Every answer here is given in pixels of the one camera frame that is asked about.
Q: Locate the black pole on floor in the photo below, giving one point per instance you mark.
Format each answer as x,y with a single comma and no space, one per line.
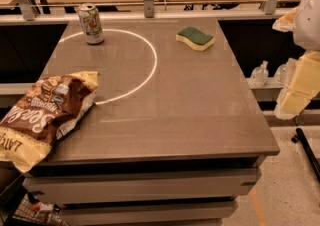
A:
300,137

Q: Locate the brown chip bag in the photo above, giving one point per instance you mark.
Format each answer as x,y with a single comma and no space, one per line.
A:
48,111

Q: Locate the wire basket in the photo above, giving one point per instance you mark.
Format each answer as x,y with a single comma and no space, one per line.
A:
34,211

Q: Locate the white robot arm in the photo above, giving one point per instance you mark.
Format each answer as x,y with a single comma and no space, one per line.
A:
302,82

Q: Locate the green soda can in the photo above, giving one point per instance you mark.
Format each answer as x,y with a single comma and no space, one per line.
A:
90,23

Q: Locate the green and yellow sponge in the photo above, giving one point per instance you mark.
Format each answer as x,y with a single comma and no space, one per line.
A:
195,39

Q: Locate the grey drawer cabinet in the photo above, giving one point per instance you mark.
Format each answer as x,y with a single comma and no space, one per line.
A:
156,193

